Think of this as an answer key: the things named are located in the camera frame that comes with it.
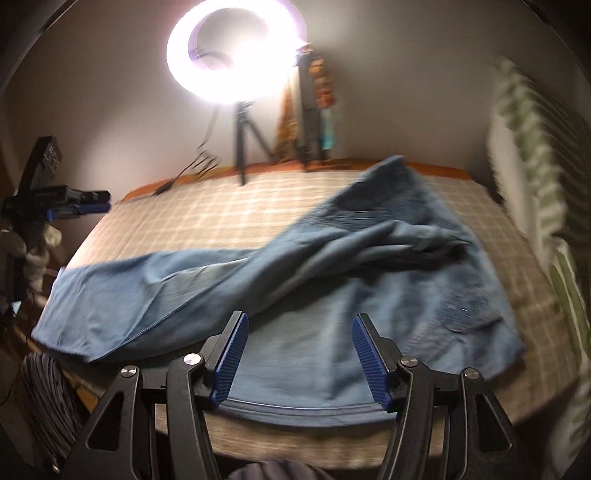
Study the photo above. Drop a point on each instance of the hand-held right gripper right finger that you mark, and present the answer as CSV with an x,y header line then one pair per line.
x,y
369,357

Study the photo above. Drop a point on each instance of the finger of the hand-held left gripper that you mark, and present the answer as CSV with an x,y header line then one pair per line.
x,y
87,209
92,195

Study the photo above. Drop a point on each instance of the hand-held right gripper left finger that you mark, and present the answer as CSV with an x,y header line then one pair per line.
x,y
230,357

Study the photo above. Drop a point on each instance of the blue denim pants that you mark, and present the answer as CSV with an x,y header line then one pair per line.
x,y
295,277

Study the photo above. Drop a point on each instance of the person's left hand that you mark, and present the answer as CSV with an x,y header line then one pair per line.
x,y
34,263

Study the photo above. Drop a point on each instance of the beige checked bedsheet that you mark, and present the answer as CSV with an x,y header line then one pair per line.
x,y
184,217

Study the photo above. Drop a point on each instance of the black tripod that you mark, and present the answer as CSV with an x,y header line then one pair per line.
x,y
240,143

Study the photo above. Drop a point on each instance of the dark striped cloth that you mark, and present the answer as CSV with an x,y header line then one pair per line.
x,y
46,406

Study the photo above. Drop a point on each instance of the orange mattress edge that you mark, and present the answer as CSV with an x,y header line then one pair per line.
x,y
434,168

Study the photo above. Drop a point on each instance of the colourful hanging cloth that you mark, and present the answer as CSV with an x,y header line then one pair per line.
x,y
288,120

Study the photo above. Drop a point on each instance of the black stand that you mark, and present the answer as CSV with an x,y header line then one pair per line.
x,y
308,124

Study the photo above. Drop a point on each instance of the white pillow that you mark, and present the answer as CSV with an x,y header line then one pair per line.
x,y
505,175

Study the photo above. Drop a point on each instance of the green striped pillow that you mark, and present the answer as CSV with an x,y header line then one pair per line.
x,y
545,152

